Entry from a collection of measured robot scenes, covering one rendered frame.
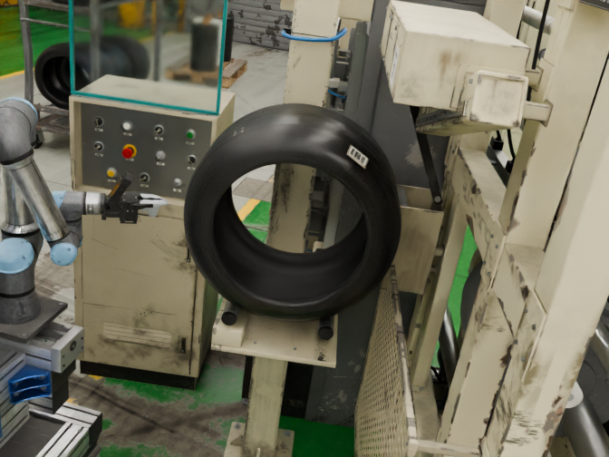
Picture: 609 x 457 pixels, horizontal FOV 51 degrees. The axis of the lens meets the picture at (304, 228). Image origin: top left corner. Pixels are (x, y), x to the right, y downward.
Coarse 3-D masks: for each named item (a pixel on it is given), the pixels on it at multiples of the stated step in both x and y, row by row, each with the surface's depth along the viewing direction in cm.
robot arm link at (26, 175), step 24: (0, 120) 179; (24, 120) 183; (0, 144) 178; (24, 144) 181; (24, 168) 183; (24, 192) 186; (48, 192) 189; (48, 216) 190; (48, 240) 194; (72, 240) 198
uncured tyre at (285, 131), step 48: (240, 144) 163; (288, 144) 161; (336, 144) 162; (192, 192) 170; (384, 192) 166; (192, 240) 175; (240, 240) 204; (384, 240) 170; (240, 288) 178; (288, 288) 201; (336, 288) 178
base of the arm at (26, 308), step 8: (32, 288) 200; (0, 296) 196; (8, 296) 196; (16, 296) 196; (24, 296) 198; (32, 296) 201; (0, 304) 197; (8, 304) 197; (16, 304) 197; (24, 304) 199; (32, 304) 201; (40, 304) 205; (0, 312) 197; (8, 312) 197; (16, 312) 198; (24, 312) 199; (32, 312) 201; (40, 312) 205; (0, 320) 198; (8, 320) 197; (16, 320) 198; (24, 320) 199; (32, 320) 201
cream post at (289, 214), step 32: (320, 0) 181; (320, 32) 185; (288, 64) 190; (320, 64) 189; (288, 96) 193; (320, 96) 193; (288, 192) 206; (288, 224) 211; (256, 384) 239; (256, 416) 246; (256, 448) 252
